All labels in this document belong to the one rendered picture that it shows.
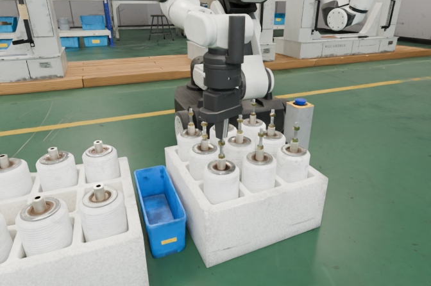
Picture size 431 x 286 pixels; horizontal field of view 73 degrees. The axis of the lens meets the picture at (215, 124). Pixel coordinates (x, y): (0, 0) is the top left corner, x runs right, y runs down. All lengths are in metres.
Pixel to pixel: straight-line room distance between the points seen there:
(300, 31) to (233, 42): 2.90
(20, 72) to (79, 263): 2.22
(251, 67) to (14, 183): 0.89
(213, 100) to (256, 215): 0.34
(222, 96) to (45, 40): 2.26
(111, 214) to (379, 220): 0.83
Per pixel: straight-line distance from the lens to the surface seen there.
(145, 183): 1.08
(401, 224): 1.15
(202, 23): 0.63
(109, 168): 0.91
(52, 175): 0.91
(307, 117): 1.10
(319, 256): 0.94
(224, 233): 0.80
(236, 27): 0.61
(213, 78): 0.65
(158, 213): 1.03
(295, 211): 0.91
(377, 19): 4.43
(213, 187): 0.76
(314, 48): 3.57
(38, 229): 0.71
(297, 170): 0.87
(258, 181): 0.81
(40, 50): 2.81
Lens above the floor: 0.65
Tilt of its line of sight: 23 degrees down
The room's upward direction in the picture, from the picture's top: straight up
